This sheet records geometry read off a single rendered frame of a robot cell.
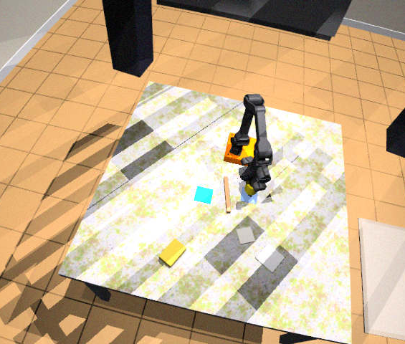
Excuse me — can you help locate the tan flat bar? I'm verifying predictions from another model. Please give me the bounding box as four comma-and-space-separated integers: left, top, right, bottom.
224, 176, 231, 214

